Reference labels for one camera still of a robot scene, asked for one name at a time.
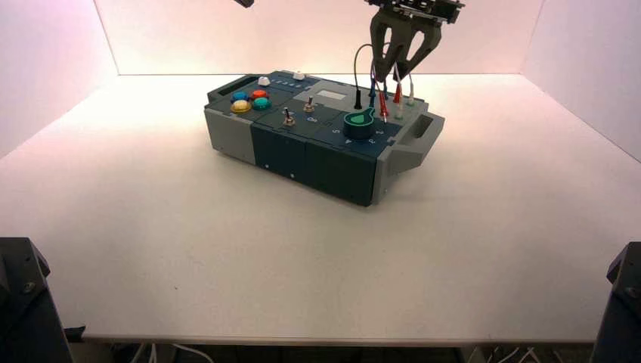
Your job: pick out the metal toggle switch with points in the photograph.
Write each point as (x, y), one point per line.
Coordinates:
(309, 106)
(289, 119)

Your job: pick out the blue round push button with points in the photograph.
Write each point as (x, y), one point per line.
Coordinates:
(240, 96)

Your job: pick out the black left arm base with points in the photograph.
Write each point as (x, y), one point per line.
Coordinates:
(25, 310)

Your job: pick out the dark green rotary knob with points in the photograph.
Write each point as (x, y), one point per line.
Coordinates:
(358, 125)

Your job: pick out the white slider knob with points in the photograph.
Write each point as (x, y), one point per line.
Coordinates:
(298, 76)
(264, 81)

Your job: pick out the green round push button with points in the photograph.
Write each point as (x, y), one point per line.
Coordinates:
(261, 103)

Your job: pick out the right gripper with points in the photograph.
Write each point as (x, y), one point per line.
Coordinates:
(425, 7)

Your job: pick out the red round push button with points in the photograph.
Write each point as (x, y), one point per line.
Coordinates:
(259, 94)

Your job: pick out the yellow round push button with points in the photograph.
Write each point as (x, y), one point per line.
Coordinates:
(241, 106)

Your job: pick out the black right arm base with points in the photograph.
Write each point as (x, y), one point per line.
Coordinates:
(621, 310)

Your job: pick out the blue grey control box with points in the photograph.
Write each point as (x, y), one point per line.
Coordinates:
(325, 160)

